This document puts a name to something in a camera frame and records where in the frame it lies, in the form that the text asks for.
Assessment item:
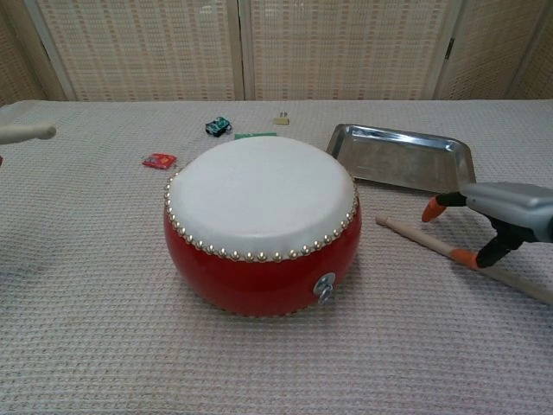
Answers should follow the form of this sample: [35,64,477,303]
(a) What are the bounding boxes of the stainless steel rectangular tray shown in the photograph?
[325,123,477,195]

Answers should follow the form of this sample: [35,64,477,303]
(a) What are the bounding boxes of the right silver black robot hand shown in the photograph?
[422,182,553,271]

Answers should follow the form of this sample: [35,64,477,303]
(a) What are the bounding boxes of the beige woven tablecloth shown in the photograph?
[0,99,553,415]

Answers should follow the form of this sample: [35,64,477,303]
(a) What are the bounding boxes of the red drum with white head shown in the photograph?
[162,137,363,319]

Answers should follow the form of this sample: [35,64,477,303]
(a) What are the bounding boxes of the bamboo folding screen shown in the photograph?
[0,0,553,105]

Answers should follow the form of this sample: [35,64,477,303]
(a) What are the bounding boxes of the red candy wrapper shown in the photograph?
[142,152,177,169]

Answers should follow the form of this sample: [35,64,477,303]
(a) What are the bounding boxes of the teal candy wrapper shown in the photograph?
[205,116,232,137]

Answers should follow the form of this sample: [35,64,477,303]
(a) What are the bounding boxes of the wooden drumstick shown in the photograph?
[0,122,58,146]
[374,214,553,306]

